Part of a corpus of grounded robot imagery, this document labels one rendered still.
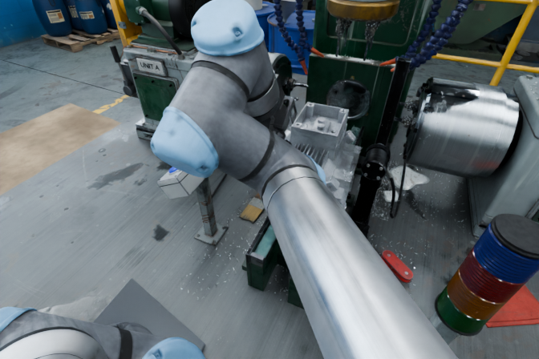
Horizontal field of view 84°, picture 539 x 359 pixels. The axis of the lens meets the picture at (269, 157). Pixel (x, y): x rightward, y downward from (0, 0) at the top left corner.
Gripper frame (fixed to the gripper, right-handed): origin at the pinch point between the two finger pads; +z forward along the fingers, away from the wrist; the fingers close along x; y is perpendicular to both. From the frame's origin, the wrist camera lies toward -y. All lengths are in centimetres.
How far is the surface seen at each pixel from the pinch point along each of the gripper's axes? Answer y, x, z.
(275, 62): 33.9, 15.5, 12.6
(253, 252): -18.6, 0.2, 9.4
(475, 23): 350, -93, 280
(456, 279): -12.3, -33.0, -9.2
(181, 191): -12.8, 15.8, -2.2
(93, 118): 35, 211, 131
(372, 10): 41.7, -9.5, -2.1
